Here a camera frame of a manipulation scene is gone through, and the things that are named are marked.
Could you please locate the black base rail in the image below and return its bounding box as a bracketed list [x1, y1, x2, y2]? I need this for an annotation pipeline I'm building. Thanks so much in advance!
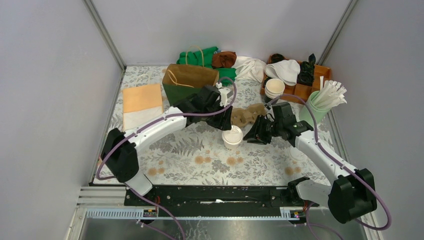
[124, 185, 307, 220]

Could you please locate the white folded towel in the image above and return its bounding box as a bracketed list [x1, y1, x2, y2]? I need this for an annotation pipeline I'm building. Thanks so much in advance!
[264, 59, 301, 86]

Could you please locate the black crumpled bag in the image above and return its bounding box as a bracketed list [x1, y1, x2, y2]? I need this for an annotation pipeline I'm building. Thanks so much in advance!
[297, 53, 316, 87]

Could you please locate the white paper straws bundle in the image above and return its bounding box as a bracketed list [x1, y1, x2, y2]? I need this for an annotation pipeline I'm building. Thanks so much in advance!
[311, 76, 347, 110]

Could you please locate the green cloth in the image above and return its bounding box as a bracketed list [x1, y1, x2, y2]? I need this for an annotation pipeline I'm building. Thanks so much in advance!
[176, 46, 236, 82]

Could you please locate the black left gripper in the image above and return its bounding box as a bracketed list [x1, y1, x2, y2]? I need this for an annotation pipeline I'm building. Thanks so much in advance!
[203, 100, 233, 131]

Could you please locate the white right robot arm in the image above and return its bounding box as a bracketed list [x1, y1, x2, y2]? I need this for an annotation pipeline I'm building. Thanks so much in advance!
[243, 102, 377, 224]

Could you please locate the wooden compartment tray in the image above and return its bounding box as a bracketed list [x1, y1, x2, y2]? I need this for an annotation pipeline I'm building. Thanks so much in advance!
[259, 53, 333, 105]

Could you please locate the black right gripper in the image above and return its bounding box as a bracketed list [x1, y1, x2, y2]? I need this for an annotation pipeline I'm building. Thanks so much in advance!
[242, 114, 283, 146]

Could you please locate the floral table mat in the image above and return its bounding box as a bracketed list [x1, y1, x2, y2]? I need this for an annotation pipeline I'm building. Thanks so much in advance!
[108, 66, 330, 186]

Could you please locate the green straw holder cup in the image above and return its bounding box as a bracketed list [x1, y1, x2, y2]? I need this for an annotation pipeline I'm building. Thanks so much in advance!
[298, 91, 330, 127]

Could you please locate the stack of paper cups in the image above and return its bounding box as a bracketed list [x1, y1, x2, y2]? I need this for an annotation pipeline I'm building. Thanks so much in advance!
[263, 78, 286, 104]

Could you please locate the green paper bag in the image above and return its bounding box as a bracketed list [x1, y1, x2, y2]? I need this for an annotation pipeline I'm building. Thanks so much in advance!
[162, 45, 219, 106]

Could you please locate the brown cloth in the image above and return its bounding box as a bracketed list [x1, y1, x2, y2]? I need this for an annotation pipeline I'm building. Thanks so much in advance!
[211, 51, 237, 69]

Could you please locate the single white paper cup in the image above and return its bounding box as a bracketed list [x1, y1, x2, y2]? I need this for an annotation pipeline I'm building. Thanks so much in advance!
[223, 138, 243, 151]

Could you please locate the white cloth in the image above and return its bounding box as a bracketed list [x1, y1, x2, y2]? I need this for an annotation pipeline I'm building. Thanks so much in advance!
[232, 56, 267, 83]

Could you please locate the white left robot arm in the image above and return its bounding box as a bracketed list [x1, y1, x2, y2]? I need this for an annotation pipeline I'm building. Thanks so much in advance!
[96, 83, 238, 206]

